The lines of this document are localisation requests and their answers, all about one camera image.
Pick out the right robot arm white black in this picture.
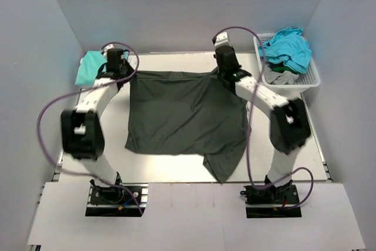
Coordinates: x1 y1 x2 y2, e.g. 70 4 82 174
214 45 311 203

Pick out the dark grey t shirt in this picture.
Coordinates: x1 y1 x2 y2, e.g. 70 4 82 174
125 70 247 183

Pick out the white plastic basket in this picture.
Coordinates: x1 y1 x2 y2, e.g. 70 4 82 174
253 33 321 96

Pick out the folded teal t shirt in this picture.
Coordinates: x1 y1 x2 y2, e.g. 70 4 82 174
75 51 134 86

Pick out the grey cloth in basket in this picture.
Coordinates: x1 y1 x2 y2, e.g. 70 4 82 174
264 68 299 85

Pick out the green cloth in basket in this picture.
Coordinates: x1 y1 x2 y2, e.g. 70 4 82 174
271 64 293 73

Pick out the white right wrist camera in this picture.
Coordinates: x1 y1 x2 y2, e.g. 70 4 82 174
212 32 231 49

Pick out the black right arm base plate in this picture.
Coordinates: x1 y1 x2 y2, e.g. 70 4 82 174
240 185 302 219

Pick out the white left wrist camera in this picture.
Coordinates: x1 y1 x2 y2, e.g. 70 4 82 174
101 43 115 54

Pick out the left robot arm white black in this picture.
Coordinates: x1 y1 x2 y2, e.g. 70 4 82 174
61 45 134 203

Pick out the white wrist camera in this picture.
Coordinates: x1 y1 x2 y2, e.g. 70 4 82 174
212 32 231 49
101 43 115 54

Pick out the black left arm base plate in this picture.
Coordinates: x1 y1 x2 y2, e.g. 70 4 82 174
85 185 148 217

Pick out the crumpled light blue t shirt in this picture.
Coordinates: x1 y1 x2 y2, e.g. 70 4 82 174
258 27 311 75

